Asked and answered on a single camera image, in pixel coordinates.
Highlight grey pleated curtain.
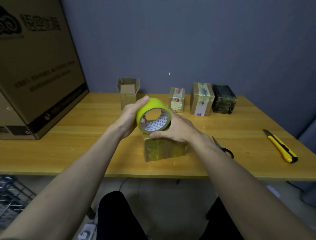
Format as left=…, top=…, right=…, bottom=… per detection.
left=287, top=118, right=316, bottom=206

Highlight black handled scissors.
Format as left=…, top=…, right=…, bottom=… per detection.
left=212, top=136, right=234, bottom=160

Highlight person's black trousers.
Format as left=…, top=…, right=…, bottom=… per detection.
left=96, top=191, right=245, bottom=240

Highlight brown box with white label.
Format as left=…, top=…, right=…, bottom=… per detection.
left=189, top=82, right=215, bottom=117

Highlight yellow tape roll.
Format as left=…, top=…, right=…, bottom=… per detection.
left=136, top=97, right=172, bottom=135

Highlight large flat brown carton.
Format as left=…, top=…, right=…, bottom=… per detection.
left=0, top=0, right=90, bottom=140

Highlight person's right hand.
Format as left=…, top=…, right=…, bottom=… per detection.
left=150, top=110, right=213, bottom=144

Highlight thin floor cable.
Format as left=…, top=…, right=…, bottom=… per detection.
left=118, top=178, right=130, bottom=191

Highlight yellow utility knife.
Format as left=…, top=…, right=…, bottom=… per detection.
left=262, top=129, right=299, bottom=164

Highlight black table leg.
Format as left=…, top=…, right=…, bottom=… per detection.
left=85, top=206, right=97, bottom=221

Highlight white power strip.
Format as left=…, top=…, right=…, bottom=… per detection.
left=78, top=222, right=97, bottom=240

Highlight person's left hand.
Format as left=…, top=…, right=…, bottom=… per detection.
left=111, top=95, right=150, bottom=139

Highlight black cardboard box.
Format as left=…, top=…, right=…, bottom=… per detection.
left=211, top=84, right=238, bottom=114

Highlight small carton red label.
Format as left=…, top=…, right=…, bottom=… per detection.
left=169, top=87, right=186, bottom=114

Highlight person's right forearm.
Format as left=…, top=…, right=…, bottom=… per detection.
left=192, top=137, right=316, bottom=240

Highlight black floor cable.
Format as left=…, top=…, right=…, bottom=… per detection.
left=286, top=181, right=306, bottom=196

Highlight small carton yellow tape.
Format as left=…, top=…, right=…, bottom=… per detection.
left=143, top=128, right=188, bottom=163

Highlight metal wire cart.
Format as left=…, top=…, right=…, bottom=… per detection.
left=0, top=175, right=37, bottom=229

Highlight person's left forearm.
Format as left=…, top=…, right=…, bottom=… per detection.
left=0, top=125, right=124, bottom=240

